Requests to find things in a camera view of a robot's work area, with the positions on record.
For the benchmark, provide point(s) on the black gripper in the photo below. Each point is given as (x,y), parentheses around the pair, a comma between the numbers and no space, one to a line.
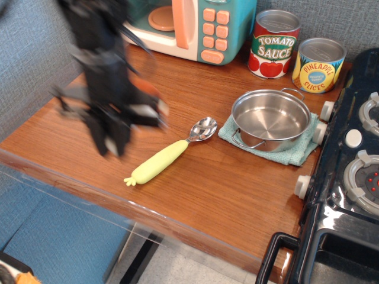
(107,90)

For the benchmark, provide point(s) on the plush brown white mushroom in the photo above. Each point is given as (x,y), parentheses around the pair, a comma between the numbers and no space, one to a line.
(146,107)

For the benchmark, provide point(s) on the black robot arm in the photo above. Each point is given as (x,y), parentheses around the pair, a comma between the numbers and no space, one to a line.
(99,25)

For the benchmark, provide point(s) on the teal toy microwave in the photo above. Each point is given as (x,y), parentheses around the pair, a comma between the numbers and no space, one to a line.
(210,32)

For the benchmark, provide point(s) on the small steel pot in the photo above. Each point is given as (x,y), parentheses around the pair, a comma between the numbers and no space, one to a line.
(269,120)

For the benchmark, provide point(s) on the orange plush object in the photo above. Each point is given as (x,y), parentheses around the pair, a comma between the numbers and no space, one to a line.
(26,278)

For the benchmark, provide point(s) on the light teal cloth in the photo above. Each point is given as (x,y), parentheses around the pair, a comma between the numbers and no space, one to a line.
(296,155)

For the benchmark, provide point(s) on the tomato sauce can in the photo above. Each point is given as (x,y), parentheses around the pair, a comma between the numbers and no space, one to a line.
(274,38)

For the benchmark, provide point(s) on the pineapple slices can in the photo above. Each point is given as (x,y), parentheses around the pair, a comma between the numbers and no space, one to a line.
(318,65)

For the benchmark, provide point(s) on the black toy stove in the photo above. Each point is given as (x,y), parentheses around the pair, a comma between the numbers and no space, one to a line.
(338,239)

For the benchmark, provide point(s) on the spoon with green handle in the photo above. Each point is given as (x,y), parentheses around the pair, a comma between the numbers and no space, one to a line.
(201,130)

